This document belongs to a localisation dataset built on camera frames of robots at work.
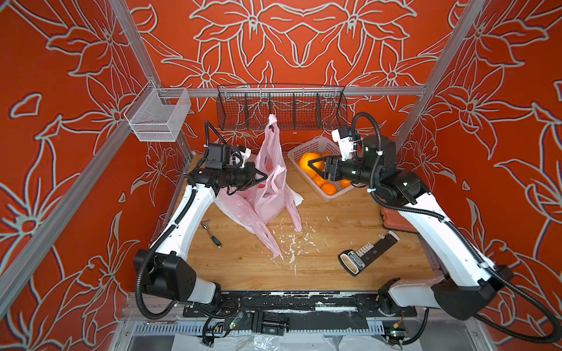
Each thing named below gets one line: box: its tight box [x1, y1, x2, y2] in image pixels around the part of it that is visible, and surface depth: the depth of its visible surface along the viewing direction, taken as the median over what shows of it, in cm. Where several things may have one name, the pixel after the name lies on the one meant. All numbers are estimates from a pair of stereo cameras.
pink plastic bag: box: [214, 114, 304, 259], surface depth 88 cm
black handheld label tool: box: [338, 230, 401, 278], surface depth 85 cm
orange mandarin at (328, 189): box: [321, 182, 337, 196], surface depth 99 cm
